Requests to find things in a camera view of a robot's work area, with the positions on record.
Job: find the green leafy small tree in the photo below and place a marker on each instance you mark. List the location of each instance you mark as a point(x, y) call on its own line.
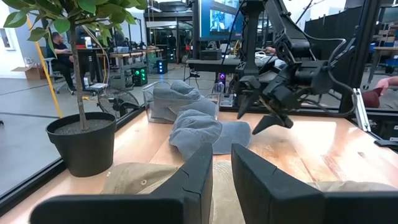
point(80, 93)

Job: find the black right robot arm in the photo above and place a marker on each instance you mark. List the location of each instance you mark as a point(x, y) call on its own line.
point(289, 34)

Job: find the black plant pot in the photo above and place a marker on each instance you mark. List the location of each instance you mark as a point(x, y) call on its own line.
point(84, 149)

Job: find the black computer blue lights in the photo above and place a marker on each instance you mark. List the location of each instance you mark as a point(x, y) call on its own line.
point(161, 67)

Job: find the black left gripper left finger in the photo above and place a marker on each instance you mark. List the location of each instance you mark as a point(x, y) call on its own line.
point(186, 199)

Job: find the grey-blue baseball cap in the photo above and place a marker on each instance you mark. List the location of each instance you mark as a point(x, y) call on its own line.
point(196, 130)
point(161, 113)
point(177, 91)

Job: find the brown cardboard box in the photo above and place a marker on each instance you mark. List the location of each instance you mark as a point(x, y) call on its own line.
point(31, 73)

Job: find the beige baseball cap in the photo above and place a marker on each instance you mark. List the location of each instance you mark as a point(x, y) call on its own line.
point(133, 179)

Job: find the clear plastic bin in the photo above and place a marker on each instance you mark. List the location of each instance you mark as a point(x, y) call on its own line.
point(148, 102)

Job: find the person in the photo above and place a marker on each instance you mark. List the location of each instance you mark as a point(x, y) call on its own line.
point(62, 56)

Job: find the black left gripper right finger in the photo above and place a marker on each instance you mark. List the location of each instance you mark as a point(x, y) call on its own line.
point(273, 202)

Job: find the silver metal bracket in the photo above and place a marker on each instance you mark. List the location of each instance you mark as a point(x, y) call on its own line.
point(360, 112)

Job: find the white framed picture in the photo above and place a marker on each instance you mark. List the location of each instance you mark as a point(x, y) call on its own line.
point(6, 39)

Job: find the black computer green lights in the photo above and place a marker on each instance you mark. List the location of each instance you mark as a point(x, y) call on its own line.
point(140, 76)

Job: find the maroon cloth item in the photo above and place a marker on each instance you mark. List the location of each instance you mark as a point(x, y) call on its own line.
point(371, 98)

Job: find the wooden desk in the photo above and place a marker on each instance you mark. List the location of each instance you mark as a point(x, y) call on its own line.
point(133, 53)

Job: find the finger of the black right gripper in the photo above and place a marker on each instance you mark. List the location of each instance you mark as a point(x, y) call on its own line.
point(248, 101)
point(273, 121)

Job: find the large display screen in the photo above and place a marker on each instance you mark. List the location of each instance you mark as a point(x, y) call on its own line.
point(220, 18)

